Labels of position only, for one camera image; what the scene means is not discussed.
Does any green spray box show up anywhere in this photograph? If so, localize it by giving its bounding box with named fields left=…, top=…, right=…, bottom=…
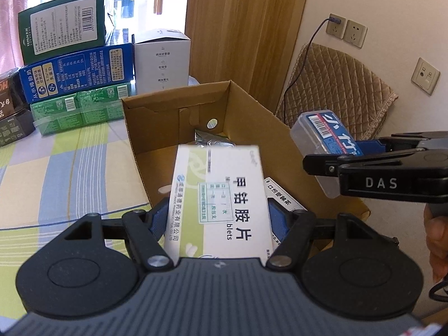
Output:
left=263, top=177, right=305, bottom=249

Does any beige plastic spoon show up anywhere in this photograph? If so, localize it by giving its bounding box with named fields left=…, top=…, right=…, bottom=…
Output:
left=158, top=184, right=172, bottom=194

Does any black charger cable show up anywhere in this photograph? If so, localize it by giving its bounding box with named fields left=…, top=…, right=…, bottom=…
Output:
left=282, top=15, right=343, bottom=120

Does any brown wooden cabinet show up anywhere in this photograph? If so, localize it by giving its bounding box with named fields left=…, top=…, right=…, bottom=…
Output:
left=185, top=0, right=306, bottom=111

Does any white green medicine box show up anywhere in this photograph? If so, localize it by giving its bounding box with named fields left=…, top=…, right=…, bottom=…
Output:
left=164, top=145, right=273, bottom=263

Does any silver foil bag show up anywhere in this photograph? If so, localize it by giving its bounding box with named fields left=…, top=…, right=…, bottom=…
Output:
left=194, top=130, right=235, bottom=147

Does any double wall socket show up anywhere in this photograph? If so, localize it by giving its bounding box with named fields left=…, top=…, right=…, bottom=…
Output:
left=326, top=14, right=368, bottom=49

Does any black noodle bowl pack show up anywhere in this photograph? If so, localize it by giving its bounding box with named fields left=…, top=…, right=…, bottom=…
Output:
left=0, top=67, right=35, bottom=146

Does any blue carton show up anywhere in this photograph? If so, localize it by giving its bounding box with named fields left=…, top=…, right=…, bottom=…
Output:
left=19, top=43, right=134, bottom=104

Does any quilted tan chair cover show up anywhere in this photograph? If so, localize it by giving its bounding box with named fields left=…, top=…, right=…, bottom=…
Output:
left=275, top=43, right=398, bottom=140

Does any pink curtain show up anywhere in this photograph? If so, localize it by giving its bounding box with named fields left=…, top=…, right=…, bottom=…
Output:
left=0, top=0, right=27, bottom=73

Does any person's right hand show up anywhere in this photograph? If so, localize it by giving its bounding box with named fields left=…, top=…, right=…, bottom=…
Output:
left=424, top=204, right=448, bottom=283

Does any light green carton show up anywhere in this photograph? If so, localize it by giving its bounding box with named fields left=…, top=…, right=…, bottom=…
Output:
left=30, top=83, right=132, bottom=136

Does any white carton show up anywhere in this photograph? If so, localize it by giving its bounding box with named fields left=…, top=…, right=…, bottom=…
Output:
left=132, top=30, right=191, bottom=94

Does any brown cardboard box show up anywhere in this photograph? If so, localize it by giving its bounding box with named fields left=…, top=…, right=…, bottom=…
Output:
left=121, top=80, right=372, bottom=253

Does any single wall socket plate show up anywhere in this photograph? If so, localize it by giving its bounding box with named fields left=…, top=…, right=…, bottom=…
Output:
left=411, top=58, right=440, bottom=95

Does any dark green carton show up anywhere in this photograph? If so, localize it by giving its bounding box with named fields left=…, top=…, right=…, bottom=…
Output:
left=18, top=0, right=106, bottom=65

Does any clear plastic floss box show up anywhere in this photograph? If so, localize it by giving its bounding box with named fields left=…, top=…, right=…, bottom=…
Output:
left=288, top=109, right=365, bottom=200

